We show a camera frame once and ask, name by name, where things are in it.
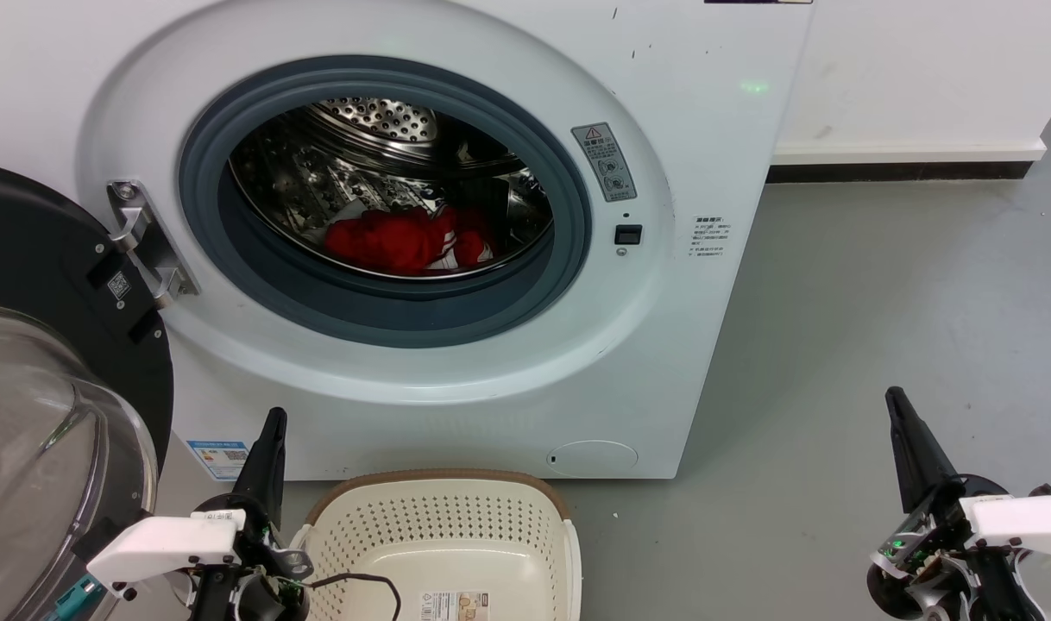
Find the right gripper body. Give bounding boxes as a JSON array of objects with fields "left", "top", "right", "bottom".
[{"left": 866, "top": 474, "right": 1051, "bottom": 621}]

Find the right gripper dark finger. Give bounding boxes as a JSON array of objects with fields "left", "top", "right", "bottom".
[{"left": 884, "top": 386, "right": 960, "bottom": 515}]

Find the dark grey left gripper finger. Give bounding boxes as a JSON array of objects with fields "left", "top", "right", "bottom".
[{"left": 230, "top": 407, "right": 288, "bottom": 540}]

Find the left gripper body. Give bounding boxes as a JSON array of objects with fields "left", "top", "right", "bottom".
[{"left": 85, "top": 496, "right": 313, "bottom": 621}]

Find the red and white garment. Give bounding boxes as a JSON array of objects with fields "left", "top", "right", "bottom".
[{"left": 323, "top": 204, "right": 497, "bottom": 278}]

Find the cream perforated laundry basket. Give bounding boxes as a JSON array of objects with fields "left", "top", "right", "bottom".
[{"left": 287, "top": 468, "right": 583, "bottom": 621}]

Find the printed paper product label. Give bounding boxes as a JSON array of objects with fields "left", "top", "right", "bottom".
[{"left": 419, "top": 591, "right": 491, "bottom": 621}]

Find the washing machine glass door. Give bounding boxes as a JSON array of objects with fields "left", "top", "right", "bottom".
[{"left": 0, "top": 161, "right": 175, "bottom": 621}]

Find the blue energy label sticker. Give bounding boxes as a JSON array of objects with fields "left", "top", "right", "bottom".
[{"left": 186, "top": 440, "right": 251, "bottom": 482}]

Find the grey rubber door gasket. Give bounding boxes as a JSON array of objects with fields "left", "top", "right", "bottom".
[{"left": 178, "top": 55, "right": 594, "bottom": 349}]

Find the silver door hinge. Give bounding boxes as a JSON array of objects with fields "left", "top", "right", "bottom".
[{"left": 107, "top": 179, "right": 200, "bottom": 310}]

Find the black baseboard strip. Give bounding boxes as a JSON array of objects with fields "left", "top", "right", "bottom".
[{"left": 765, "top": 161, "right": 1035, "bottom": 184}]

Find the white text sticker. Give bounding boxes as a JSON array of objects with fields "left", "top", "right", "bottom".
[{"left": 690, "top": 215, "right": 733, "bottom": 260}]

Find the white front-load washing machine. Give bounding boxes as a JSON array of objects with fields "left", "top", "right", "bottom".
[{"left": 0, "top": 0, "right": 815, "bottom": 481}]

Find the grey warning label sticker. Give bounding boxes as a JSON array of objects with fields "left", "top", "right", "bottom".
[{"left": 571, "top": 122, "right": 639, "bottom": 204}]

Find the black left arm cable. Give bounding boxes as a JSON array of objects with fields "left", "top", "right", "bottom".
[{"left": 308, "top": 572, "right": 403, "bottom": 621}]

